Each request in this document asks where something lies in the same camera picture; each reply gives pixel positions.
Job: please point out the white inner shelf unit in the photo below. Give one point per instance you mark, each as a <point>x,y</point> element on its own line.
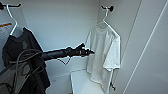
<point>81,85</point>

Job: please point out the dark door hinge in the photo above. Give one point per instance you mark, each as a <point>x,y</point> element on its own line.
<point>113,86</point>

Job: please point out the orange warning sticker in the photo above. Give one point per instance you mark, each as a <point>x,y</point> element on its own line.
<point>5,25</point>

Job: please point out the white t-shirt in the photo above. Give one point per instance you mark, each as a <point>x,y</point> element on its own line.
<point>103,50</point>

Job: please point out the black t-shirt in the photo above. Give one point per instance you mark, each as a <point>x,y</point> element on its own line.
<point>20,43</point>

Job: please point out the white clothes hanger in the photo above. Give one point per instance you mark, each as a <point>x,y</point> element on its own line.
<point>106,16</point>
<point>14,26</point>

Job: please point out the black wardrobe hook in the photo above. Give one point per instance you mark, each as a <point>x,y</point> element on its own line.
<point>1,6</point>
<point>111,8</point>

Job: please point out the white wardrobe carcass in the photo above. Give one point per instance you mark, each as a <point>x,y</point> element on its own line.
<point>66,23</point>

